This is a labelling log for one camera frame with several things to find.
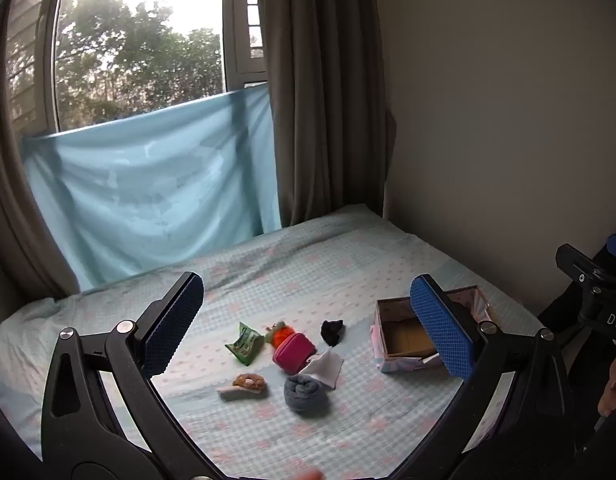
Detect bear slipper toy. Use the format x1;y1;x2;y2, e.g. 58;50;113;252
217;373;269;401

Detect orange plush fruit toy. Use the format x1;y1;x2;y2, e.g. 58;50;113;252
265;322;299;349

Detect green wet wipes packet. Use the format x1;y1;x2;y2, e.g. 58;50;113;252
224;322;265;365

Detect patterned cardboard box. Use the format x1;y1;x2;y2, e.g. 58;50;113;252
370;284;499;375

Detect window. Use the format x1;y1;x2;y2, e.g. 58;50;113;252
5;0;269;137

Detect person's right hand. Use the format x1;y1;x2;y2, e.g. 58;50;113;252
598;355;616;418

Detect grey sock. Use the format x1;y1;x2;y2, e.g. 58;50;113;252
284;374;333;416

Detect white textured cloth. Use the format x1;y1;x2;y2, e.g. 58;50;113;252
299;350;345;391

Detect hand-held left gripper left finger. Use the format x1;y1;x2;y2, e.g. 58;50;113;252
40;271;205;480

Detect checkered bed sheet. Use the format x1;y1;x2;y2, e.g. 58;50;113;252
0;204;549;480

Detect black scrunchie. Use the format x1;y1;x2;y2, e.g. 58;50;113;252
320;319;347;347

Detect light blue hanging cloth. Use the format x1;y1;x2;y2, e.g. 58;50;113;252
20;85;283;292

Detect brown curtain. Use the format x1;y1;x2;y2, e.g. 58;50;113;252
257;0;397;228
0;5;82;303

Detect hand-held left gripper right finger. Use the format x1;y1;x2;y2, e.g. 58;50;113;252
393;274;574;480

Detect pink zip pouch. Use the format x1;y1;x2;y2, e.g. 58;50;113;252
273;332;317;375

